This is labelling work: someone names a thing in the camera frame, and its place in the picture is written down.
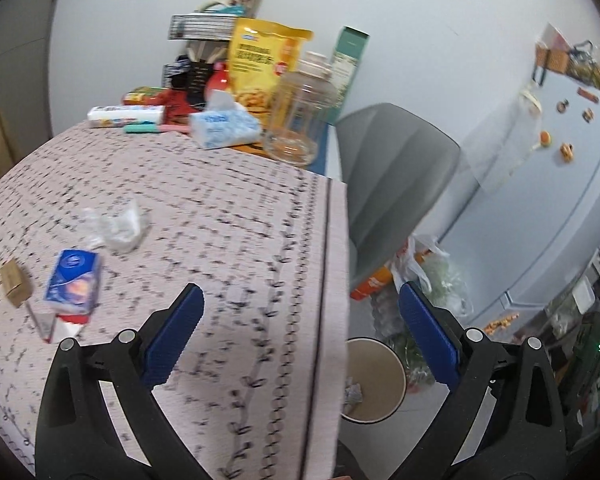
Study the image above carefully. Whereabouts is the plastic bag of groceries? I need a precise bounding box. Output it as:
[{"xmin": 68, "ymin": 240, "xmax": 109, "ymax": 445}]
[{"xmin": 375, "ymin": 234, "xmax": 473, "ymax": 391}]

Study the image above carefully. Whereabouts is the patterned pink tablecloth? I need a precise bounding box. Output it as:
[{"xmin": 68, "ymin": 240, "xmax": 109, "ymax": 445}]
[{"xmin": 0, "ymin": 122, "xmax": 351, "ymax": 480}]

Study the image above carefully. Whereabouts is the yellow snack bag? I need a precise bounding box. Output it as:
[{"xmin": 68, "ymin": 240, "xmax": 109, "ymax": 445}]
[{"xmin": 226, "ymin": 16, "xmax": 314, "ymax": 128}]

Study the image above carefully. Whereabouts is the tall green box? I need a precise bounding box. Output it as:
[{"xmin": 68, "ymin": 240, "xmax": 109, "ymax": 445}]
[{"xmin": 327, "ymin": 26, "xmax": 371, "ymax": 121}]

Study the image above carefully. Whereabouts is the orange string fridge magnet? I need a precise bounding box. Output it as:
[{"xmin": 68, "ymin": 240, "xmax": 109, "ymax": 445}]
[{"xmin": 482, "ymin": 312, "xmax": 520, "ymax": 336}]

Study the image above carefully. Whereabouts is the clear plastic wrapper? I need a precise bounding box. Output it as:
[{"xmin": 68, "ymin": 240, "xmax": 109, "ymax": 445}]
[{"xmin": 77, "ymin": 199, "xmax": 151, "ymax": 253}]

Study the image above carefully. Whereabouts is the blue white tissue pack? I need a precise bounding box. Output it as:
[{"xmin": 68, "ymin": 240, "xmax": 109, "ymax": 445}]
[{"xmin": 187, "ymin": 89, "xmax": 263, "ymax": 151}]

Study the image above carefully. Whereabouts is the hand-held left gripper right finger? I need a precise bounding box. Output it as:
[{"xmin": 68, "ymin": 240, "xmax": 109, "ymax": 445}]
[{"xmin": 397, "ymin": 281, "xmax": 566, "ymax": 480}]

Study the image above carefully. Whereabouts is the dark storage shelf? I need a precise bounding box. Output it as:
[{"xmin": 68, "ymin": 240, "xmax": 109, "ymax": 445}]
[{"xmin": 545, "ymin": 240, "xmax": 600, "ymax": 441}]

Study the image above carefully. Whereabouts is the clear plastic water jug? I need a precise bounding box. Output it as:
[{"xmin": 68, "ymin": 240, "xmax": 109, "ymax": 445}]
[{"xmin": 262, "ymin": 51, "xmax": 338, "ymax": 166}]

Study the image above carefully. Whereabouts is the pink card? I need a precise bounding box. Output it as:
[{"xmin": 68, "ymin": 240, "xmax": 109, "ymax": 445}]
[{"xmin": 537, "ymin": 22, "xmax": 573, "ymax": 51}]

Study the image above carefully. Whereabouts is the grey upholstered chair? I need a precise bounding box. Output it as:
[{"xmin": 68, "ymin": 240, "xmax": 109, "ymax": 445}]
[{"xmin": 335, "ymin": 102, "xmax": 462, "ymax": 281}]

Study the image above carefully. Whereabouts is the small cardboard box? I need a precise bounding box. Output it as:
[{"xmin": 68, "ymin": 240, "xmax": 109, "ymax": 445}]
[{"xmin": 0, "ymin": 260, "xmax": 35, "ymax": 309}]

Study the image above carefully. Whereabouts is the red plastic bag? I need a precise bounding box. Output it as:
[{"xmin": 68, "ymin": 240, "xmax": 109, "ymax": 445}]
[{"xmin": 162, "ymin": 87, "xmax": 206, "ymax": 123}]

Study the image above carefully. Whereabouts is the red bottle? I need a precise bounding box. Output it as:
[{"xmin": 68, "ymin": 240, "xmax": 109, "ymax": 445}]
[{"xmin": 205, "ymin": 60, "xmax": 233, "ymax": 103}]

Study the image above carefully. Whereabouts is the dark wire basket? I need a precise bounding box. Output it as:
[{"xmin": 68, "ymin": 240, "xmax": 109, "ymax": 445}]
[{"xmin": 570, "ymin": 40, "xmax": 600, "ymax": 93}]

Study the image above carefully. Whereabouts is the woven brown basket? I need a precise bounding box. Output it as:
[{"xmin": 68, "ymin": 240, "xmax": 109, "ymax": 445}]
[{"xmin": 535, "ymin": 42, "xmax": 573, "ymax": 76}]

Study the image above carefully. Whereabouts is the red white wrapper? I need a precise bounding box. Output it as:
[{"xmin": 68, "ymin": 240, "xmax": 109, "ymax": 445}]
[{"xmin": 27, "ymin": 302, "xmax": 93, "ymax": 345}]

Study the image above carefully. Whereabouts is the clear hanging plastic bag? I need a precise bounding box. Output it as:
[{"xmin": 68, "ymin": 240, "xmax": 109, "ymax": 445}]
[{"xmin": 462, "ymin": 87, "xmax": 543, "ymax": 196}]

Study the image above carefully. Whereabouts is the white roll of bags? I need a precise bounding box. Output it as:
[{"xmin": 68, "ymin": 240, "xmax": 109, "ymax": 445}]
[{"xmin": 87, "ymin": 105, "xmax": 166, "ymax": 128}]

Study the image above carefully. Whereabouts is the red yellow snack packet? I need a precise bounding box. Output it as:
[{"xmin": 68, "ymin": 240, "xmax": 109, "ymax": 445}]
[{"xmin": 121, "ymin": 86, "xmax": 173, "ymax": 107}]

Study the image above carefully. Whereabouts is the round trash bin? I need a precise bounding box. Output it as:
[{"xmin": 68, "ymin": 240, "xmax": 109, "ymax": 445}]
[{"xmin": 340, "ymin": 337, "xmax": 408, "ymax": 423}]

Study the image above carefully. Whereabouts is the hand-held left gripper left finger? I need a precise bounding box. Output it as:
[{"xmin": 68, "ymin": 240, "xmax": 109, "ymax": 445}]
[{"xmin": 36, "ymin": 282, "xmax": 206, "ymax": 480}]

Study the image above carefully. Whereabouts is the blue pocket tissue pack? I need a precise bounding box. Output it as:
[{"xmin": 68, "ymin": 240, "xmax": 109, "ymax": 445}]
[{"xmin": 43, "ymin": 249, "xmax": 102, "ymax": 316}]

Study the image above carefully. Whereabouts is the black wire rack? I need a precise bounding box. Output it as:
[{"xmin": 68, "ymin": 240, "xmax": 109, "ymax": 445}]
[{"xmin": 162, "ymin": 12, "xmax": 241, "ymax": 96}]

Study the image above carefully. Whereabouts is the light blue refrigerator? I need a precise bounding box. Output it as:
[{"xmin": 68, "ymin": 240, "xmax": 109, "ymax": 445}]
[{"xmin": 437, "ymin": 67, "xmax": 600, "ymax": 333}]

